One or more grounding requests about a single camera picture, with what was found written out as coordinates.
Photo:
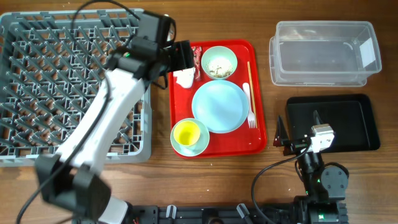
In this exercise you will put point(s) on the grey plastic dishwasher rack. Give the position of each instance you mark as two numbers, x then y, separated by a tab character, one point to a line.
52	63

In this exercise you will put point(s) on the pale green saucer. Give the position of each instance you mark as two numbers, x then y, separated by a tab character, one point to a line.
196	149

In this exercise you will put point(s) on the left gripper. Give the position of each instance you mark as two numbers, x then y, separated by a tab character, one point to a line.
181	54

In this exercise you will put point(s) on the red plastic serving tray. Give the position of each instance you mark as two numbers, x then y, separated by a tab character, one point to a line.
244	140

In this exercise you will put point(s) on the wooden chopstick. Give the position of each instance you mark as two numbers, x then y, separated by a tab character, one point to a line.
252	93

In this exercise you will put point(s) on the red snack wrapper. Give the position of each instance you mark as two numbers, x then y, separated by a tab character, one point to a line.
196	59

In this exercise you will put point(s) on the clear plastic bin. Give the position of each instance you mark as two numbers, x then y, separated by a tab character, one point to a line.
323	53

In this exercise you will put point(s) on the yellow plastic cup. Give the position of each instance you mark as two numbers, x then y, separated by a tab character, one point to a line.
186	133

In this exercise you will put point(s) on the large pale blue plate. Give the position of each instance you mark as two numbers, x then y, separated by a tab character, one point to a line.
220	105

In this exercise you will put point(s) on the black plastic tray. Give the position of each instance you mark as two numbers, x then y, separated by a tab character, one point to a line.
350	116

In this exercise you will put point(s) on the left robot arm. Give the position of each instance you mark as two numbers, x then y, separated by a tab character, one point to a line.
70	179

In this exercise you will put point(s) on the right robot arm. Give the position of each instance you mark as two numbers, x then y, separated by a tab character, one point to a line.
325	183

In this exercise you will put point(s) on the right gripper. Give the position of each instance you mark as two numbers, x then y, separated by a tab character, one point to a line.
282	139

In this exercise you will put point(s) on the white paper napkin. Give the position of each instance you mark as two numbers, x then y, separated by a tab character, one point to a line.
185	78

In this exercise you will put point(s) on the white plastic fork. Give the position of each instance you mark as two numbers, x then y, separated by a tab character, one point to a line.
251	118

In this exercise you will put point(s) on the pale green bowl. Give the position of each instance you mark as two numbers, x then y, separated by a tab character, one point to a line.
219	62

